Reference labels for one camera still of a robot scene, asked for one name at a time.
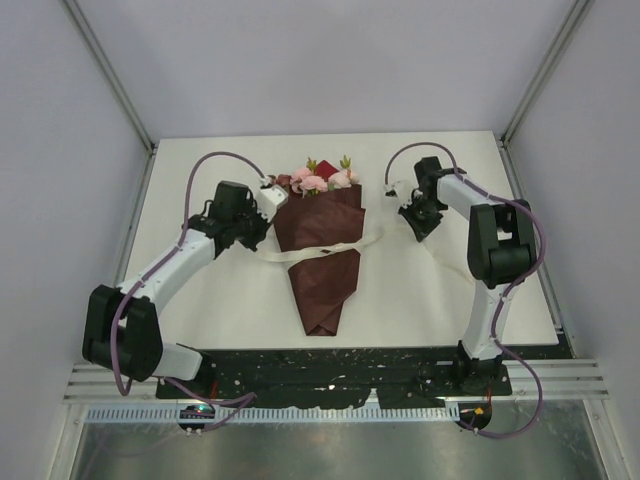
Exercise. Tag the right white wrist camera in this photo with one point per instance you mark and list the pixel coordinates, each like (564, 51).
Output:
(402, 192)

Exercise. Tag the left aluminium corner post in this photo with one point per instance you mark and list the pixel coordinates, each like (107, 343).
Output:
(91, 41)

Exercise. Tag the aluminium corner post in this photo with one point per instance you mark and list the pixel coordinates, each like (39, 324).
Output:
(91, 41)
(572, 21)

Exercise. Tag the dusty pink flower stem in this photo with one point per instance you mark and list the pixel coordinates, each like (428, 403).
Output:
(282, 180)

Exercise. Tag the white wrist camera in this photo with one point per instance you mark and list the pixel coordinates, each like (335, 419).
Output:
(402, 192)
(269, 200)

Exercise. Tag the red wrapping paper sheet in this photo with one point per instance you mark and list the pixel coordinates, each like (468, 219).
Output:
(321, 286)

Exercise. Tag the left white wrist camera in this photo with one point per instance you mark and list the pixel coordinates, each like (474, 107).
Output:
(269, 200)

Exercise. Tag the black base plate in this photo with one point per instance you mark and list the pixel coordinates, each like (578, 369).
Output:
(339, 378)

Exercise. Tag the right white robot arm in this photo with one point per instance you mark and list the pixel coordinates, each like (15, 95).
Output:
(501, 250)

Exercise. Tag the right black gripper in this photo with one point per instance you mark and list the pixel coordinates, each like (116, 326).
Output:
(423, 229)

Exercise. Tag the white slotted cable duct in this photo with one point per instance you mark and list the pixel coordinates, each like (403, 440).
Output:
(191, 414)

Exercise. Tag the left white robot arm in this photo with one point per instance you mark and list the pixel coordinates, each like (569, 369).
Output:
(122, 330)

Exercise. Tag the right aluminium corner post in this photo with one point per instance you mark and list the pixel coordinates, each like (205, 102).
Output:
(572, 21)

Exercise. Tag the cream ribbon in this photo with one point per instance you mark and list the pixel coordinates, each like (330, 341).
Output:
(293, 257)

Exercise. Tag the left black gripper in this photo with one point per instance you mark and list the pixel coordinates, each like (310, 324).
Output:
(263, 225)

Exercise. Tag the aluminium frame rail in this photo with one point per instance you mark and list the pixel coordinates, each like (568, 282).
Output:
(560, 380)

